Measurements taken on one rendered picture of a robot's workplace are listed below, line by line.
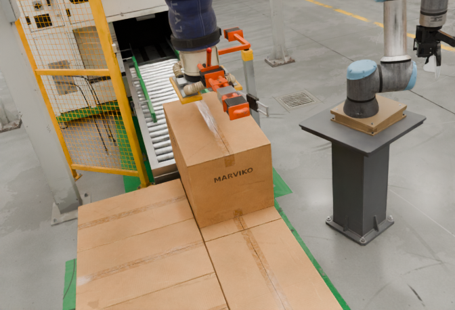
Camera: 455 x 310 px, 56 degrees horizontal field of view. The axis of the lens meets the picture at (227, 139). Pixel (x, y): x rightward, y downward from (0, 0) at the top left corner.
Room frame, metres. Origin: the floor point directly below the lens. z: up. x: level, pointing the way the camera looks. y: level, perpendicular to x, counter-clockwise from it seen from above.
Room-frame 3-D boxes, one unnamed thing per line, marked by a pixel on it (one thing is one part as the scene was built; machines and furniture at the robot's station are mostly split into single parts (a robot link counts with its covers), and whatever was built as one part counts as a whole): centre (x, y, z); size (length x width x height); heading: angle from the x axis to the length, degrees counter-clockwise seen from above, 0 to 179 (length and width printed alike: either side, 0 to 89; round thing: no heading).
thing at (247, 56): (2.93, -0.23, 0.50); 0.07 x 0.07 x 1.00; 12
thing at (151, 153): (3.33, 0.70, 0.50); 2.31 x 0.05 x 0.19; 12
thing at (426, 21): (1.54, -0.82, 1.44); 0.10 x 0.09 x 0.05; 169
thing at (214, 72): (1.72, 0.02, 1.29); 0.10 x 0.08 x 0.06; 102
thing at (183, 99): (1.94, 0.16, 1.19); 0.34 x 0.10 x 0.05; 12
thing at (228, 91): (1.51, -0.02, 1.28); 0.07 x 0.07 x 0.04; 12
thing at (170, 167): (2.26, 0.13, 0.58); 0.70 x 0.03 x 0.06; 102
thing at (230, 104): (1.37, -0.05, 1.29); 0.08 x 0.07 x 0.05; 12
